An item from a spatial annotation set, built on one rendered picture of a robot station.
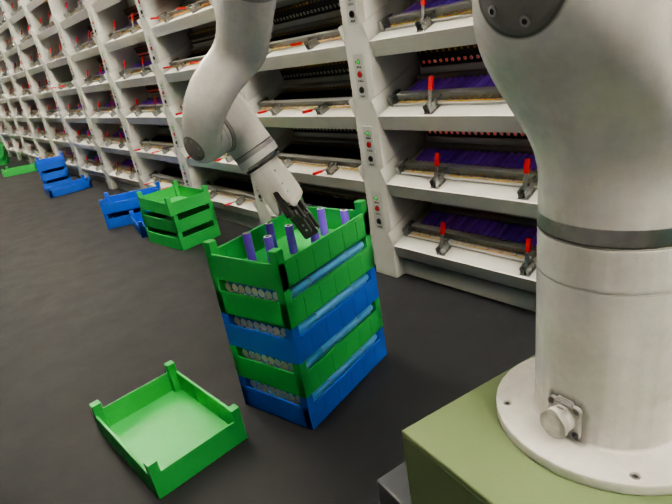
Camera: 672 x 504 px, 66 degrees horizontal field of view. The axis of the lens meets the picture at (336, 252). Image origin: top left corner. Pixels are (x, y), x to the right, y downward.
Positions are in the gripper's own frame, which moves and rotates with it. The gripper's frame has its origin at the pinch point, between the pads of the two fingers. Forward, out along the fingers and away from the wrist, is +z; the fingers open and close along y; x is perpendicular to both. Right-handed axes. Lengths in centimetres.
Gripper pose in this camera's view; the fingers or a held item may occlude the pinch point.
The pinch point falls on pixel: (307, 225)
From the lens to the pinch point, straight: 105.4
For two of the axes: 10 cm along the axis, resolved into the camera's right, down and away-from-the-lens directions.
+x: 8.2, -4.8, -2.9
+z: 5.6, 7.9, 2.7
